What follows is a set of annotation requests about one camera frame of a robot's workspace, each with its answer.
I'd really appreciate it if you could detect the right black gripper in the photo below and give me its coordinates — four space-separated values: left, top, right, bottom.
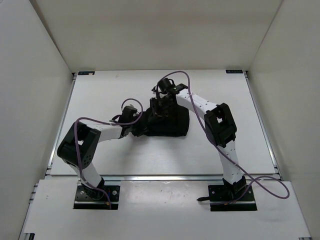
148 97 174 125

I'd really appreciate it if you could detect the black pleated skirt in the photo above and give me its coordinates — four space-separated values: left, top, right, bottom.
139 103 190 137

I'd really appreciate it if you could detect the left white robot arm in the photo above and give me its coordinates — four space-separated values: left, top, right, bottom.
57 119 147 201

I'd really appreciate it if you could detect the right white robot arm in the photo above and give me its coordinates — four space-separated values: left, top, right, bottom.
152 83 246 201

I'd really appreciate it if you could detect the left blue table label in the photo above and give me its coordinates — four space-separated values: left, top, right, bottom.
77 71 95 76

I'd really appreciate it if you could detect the blue table label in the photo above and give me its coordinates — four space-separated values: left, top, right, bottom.
225 69 243 74
77 71 95 76

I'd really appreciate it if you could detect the right blue table label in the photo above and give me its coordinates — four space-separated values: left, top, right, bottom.
225 69 243 74

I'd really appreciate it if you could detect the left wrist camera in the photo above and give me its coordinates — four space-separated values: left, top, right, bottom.
118 105 137 123

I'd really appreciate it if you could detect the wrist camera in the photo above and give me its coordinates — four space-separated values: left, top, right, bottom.
157 77 176 93
118 105 137 123

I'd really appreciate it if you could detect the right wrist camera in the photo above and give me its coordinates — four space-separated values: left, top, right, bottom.
157 77 176 93

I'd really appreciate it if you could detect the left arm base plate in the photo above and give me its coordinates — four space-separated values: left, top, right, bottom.
73 184 121 210

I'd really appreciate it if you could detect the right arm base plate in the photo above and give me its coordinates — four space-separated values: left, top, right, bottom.
208 185 258 212

